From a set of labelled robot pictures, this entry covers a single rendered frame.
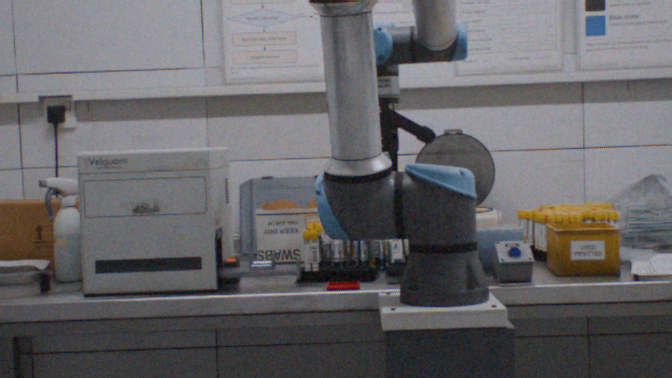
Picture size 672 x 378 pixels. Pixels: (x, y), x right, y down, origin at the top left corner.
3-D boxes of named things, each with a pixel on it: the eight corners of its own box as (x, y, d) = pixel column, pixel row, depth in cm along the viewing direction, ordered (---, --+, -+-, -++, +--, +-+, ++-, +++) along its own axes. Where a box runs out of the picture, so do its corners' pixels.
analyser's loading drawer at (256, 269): (201, 282, 181) (200, 257, 181) (206, 277, 187) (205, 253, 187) (299, 279, 180) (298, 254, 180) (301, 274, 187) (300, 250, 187)
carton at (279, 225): (255, 270, 209) (252, 208, 208) (266, 255, 237) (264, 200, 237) (358, 267, 208) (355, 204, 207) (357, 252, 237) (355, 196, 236)
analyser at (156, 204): (81, 297, 180) (74, 151, 179) (117, 276, 208) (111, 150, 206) (231, 292, 180) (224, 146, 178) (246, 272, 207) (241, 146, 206)
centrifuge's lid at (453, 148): (412, 129, 232) (414, 133, 240) (414, 223, 230) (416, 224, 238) (494, 126, 229) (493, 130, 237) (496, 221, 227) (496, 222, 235)
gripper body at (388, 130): (360, 155, 189) (358, 100, 188) (399, 154, 189) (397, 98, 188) (360, 156, 181) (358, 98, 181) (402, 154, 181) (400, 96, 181)
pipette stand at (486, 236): (478, 276, 189) (476, 230, 188) (476, 271, 196) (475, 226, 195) (525, 275, 187) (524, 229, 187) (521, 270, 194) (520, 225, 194)
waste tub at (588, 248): (555, 277, 184) (554, 229, 183) (546, 267, 197) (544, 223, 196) (621, 275, 182) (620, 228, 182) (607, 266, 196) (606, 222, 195)
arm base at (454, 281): (487, 307, 139) (485, 245, 138) (393, 307, 142) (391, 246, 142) (491, 292, 154) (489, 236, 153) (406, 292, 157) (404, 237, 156)
